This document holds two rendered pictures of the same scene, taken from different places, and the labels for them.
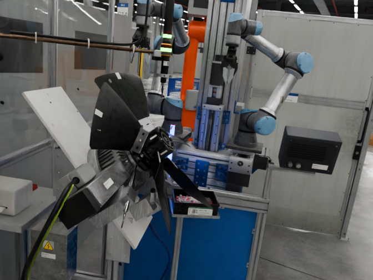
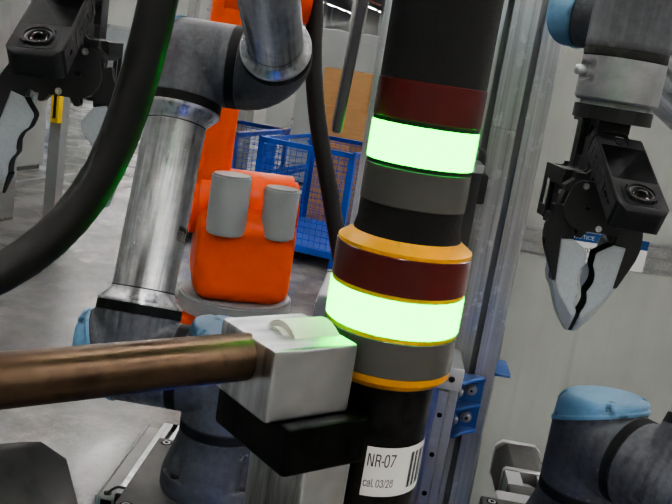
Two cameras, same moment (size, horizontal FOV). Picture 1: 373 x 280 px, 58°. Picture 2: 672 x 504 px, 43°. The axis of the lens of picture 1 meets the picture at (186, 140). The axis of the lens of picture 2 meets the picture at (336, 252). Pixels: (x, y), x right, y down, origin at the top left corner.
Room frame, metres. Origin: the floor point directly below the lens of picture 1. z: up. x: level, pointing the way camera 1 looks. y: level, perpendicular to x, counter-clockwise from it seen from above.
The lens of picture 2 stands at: (1.11, 0.19, 1.63)
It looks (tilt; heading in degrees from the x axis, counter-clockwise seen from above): 12 degrees down; 349
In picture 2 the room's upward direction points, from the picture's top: 9 degrees clockwise
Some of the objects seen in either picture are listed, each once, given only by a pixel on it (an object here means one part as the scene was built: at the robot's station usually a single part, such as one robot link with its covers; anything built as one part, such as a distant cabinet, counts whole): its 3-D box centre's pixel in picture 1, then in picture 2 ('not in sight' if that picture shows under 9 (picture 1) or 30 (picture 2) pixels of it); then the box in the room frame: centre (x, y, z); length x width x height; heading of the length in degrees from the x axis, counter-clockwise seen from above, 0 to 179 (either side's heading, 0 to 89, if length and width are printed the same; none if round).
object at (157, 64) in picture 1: (162, 64); (344, 464); (1.36, 0.13, 1.50); 0.09 x 0.07 x 0.10; 118
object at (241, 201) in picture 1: (184, 192); not in sight; (1.71, -0.02, 0.82); 0.90 x 0.04 x 0.08; 83
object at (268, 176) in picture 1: (268, 180); not in sight; (1.66, -0.45, 0.96); 0.03 x 0.03 x 0.20; 83
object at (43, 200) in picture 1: (21, 205); not in sight; (1.32, 0.68, 0.85); 0.36 x 0.24 x 0.03; 173
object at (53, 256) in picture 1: (54, 251); not in sight; (1.18, 0.48, 0.73); 0.15 x 0.09 x 0.22; 83
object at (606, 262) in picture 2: (230, 75); (588, 281); (1.86, -0.20, 1.46); 0.06 x 0.03 x 0.09; 174
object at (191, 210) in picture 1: (194, 203); not in sight; (1.54, -0.07, 0.85); 0.22 x 0.17 x 0.07; 97
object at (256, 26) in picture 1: (249, 27); not in sight; (1.91, -0.27, 1.73); 0.11 x 0.11 x 0.08; 23
